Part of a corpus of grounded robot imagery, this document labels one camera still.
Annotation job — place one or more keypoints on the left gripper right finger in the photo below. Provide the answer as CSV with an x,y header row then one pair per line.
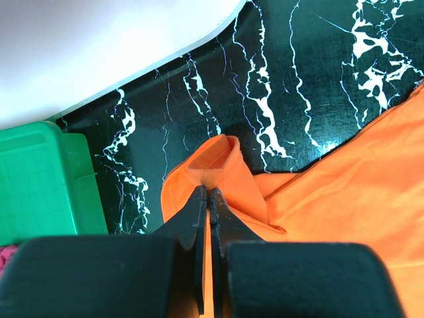
x,y
256,278

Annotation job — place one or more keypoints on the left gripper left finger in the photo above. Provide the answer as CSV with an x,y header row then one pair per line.
x,y
157,275

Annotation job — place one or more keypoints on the orange t-shirt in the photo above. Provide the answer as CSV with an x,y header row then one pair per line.
x,y
369,191

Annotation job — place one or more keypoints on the green plastic bin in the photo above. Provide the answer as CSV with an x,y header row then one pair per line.
x,y
48,184

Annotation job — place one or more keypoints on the crumpled red t-shirt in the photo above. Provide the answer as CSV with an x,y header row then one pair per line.
x,y
6,253

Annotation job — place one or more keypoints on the black marble pattern mat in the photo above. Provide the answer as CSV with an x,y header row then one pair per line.
x,y
291,79

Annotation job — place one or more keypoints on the pink three-tier shelf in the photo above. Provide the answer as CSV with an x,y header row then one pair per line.
x,y
57,56

